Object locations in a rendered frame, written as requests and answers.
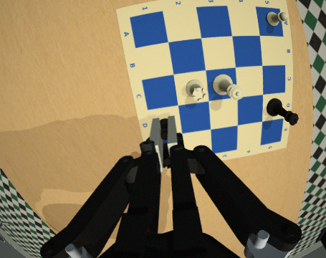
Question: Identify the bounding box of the white chess pawn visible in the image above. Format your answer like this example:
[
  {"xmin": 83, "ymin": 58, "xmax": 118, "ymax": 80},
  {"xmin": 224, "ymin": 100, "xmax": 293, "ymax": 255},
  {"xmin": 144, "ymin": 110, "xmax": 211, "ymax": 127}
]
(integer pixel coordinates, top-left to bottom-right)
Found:
[{"xmin": 266, "ymin": 12, "xmax": 288, "ymax": 26}]

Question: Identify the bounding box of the white chess rook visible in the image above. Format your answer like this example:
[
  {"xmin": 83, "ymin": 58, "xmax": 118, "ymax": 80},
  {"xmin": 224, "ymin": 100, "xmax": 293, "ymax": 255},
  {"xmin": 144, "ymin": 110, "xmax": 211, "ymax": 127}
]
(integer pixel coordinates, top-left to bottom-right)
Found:
[{"xmin": 186, "ymin": 80, "xmax": 206, "ymax": 102}]

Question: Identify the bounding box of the blue and cream chessboard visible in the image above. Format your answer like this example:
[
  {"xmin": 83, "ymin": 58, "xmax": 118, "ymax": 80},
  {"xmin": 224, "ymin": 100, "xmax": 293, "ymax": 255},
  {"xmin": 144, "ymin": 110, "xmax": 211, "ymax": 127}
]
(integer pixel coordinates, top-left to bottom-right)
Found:
[{"xmin": 116, "ymin": 0, "xmax": 293, "ymax": 161}]

